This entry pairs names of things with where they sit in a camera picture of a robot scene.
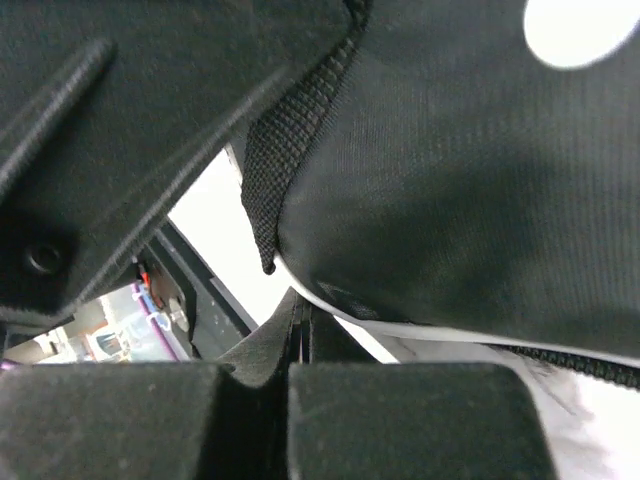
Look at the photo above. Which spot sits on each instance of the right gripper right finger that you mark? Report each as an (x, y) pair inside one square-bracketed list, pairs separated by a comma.
[(352, 417)]

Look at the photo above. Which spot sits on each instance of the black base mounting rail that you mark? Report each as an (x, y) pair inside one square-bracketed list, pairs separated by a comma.
[(209, 319)]

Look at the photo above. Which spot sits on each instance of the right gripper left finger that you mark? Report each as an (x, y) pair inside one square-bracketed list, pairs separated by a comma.
[(224, 419)]

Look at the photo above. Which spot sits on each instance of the black racket cover bag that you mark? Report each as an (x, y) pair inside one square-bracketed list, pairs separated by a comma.
[(431, 172)]

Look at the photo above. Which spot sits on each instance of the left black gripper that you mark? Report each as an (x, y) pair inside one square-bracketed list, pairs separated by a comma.
[(111, 109)]

